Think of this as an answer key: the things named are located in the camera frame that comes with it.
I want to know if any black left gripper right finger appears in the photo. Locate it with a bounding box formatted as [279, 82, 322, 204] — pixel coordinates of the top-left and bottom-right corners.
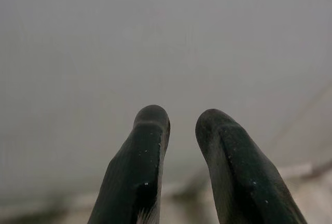
[195, 108, 308, 224]

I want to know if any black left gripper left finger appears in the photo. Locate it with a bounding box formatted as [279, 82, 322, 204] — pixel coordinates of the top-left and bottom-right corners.
[87, 104, 171, 224]

